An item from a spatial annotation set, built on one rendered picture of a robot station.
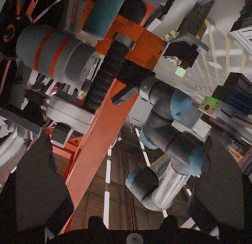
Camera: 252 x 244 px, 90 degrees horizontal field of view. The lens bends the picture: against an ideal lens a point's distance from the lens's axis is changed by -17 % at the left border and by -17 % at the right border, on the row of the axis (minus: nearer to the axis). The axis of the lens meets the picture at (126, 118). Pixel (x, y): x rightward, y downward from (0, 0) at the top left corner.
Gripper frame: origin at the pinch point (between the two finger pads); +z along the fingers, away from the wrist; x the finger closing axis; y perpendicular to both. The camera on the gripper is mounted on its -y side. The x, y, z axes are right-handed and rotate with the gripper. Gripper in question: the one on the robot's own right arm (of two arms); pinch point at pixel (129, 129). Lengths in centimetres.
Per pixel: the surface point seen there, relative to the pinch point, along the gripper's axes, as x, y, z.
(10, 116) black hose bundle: -21.8, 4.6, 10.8
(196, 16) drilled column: 49, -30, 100
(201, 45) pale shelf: 44, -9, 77
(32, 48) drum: -24.6, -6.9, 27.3
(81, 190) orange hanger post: -34, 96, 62
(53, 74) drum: -20.1, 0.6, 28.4
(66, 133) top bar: -11.2, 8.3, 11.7
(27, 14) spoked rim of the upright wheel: -30.4, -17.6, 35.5
